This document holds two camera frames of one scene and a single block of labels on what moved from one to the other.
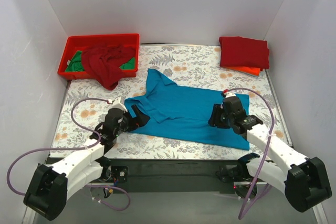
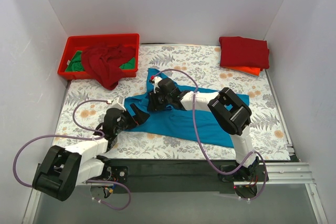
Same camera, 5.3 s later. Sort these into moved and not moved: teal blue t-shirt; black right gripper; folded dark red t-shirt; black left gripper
Moved: black right gripper
Not moved: teal blue t-shirt; folded dark red t-shirt; black left gripper
